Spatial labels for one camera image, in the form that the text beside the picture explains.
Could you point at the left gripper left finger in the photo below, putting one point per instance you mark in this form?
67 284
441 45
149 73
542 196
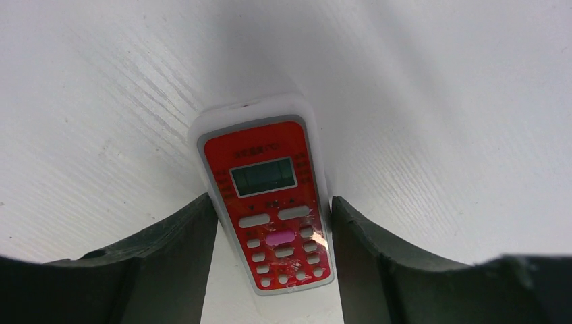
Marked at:
157 275

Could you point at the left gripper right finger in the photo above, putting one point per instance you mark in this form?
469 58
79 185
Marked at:
383 278

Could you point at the white red remote control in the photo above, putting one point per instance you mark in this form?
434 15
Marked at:
261 163

